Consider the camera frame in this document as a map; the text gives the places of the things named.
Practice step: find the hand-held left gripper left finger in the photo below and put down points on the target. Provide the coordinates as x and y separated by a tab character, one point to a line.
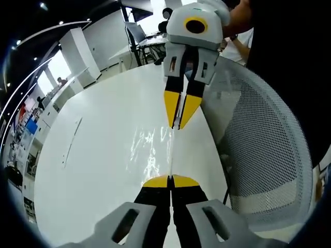
152	206

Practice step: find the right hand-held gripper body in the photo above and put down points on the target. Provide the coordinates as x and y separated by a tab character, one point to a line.
178	31

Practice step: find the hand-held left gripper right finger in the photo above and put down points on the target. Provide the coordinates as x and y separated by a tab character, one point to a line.
191	206

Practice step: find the clear food packaging bag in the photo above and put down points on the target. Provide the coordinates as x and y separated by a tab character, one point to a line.
152	144

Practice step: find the white side table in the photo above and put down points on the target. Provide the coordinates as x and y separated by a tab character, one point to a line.
152	45

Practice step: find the open grey laptop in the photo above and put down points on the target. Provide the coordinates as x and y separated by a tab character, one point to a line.
136	33

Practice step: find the black equipment stand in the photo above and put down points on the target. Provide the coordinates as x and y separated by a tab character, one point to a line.
133	49

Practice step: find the grey mesh chair back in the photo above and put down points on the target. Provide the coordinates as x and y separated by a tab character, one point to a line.
258	142

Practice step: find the white square pillar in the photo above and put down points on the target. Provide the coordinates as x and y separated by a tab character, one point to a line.
77	56

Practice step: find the person's black clothing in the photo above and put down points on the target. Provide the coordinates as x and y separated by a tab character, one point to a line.
289	64

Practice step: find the long white counter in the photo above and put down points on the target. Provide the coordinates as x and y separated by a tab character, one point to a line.
51	103

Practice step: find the blue storage box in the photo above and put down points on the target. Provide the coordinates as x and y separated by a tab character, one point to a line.
31	127

